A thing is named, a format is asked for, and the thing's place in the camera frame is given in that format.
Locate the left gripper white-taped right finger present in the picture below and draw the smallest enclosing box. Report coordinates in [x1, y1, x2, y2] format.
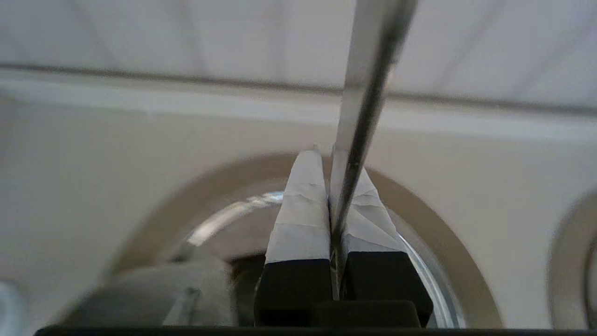
[332, 166, 433, 327]

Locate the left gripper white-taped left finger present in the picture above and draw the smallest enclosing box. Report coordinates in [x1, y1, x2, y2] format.
[254, 148, 333, 327]

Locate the steel lid with black knob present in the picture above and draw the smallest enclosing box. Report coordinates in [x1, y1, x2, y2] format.
[61, 259, 236, 327]

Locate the brown ring around pot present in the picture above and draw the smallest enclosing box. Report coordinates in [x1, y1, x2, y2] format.
[110, 152, 504, 329]
[548, 189, 597, 329]

